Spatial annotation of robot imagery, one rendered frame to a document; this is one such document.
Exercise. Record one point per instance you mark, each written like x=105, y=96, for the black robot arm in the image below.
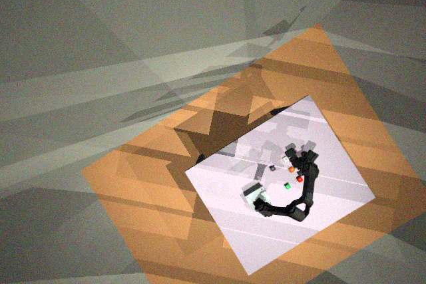
x=310, y=172

